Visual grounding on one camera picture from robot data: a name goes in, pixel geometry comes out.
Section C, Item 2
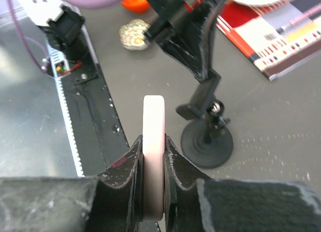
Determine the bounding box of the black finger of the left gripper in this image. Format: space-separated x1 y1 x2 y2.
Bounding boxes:
144 27 201 79

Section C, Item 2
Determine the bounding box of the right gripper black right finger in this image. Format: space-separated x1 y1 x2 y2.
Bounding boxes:
165 137 320 231

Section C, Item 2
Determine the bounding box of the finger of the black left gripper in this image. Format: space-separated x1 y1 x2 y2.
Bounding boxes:
187 2 215 81

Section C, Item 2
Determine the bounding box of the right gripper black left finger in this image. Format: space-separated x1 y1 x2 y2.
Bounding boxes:
1 137 142 231

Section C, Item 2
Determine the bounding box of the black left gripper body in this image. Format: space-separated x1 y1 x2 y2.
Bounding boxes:
147 0 220 31

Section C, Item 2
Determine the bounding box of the black phone stand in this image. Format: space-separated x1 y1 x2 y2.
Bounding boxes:
176 69 234 169

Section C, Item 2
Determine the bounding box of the black phone pink case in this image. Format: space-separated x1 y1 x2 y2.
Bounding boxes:
142 95 165 221

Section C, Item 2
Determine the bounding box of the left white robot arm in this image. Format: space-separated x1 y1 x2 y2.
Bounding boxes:
18 0 226 82

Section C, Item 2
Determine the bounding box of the orange bowl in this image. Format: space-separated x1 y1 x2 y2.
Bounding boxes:
121 0 150 14

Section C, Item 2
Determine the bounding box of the colourful patchwork placemat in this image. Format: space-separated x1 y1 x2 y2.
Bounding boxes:
217 0 320 81

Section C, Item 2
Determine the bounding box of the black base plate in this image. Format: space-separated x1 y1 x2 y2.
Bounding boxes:
61 62 129 176

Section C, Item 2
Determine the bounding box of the pink handled fork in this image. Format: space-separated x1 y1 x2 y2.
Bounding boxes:
264 4 320 40

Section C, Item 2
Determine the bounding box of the grey slotted cable duct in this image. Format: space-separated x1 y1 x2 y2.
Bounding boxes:
46 42 84 177

